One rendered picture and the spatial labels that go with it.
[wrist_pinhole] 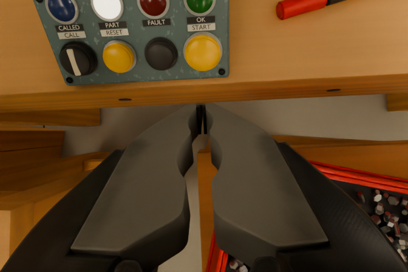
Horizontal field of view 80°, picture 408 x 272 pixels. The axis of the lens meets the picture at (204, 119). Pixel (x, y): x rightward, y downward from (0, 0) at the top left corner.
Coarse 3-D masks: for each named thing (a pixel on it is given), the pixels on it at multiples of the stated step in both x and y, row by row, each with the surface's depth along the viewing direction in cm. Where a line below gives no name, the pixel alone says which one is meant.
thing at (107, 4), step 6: (96, 0) 18; (102, 0) 18; (108, 0) 18; (114, 0) 18; (96, 6) 18; (102, 6) 18; (108, 6) 18; (114, 6) 18; (120, 6) 19; (102, 12) 19; (108, 12) 19; (114, 12) 19; (108, 18) 19
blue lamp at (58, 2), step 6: (48, 0) 18; (54, 0) 18; (60, 0) 18; (66, 0) 18; (48, 6) 19; (54, 6) 18; (60, 6) 18; (66, 6) 18; (72, 6) 18; (54, 12) 19; (60, 12) 19; (66, 12) 19; (72, 12) 19; (60, 18) 19; (66, 18) 19; (72, 18) 19
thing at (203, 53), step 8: (192, 40) 19; (200, 40) 19; (208, 40) 19; (192, 48) 19; (200, 48) 19; (208, 48) 19; (216, 48) 19; (192, 56) 20; (200, 56) 20; (208, 56) 20; (216, 56) 20; (192, 64) 20; (200, 64) 20; (208, 64) 20; (216, 64) 20
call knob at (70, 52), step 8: (64, 48) 20; (72, 48) 19; (80, 48) 20; (64, 56) 20; (72, 56) 20; (80, 56) 20; (88, 56) 20; (64, 64) 20; (72, 64) 20; (80, 64) 20; (88, 64) 20; (72, 72) 20; (80, 72) 20; (88, 72) 21
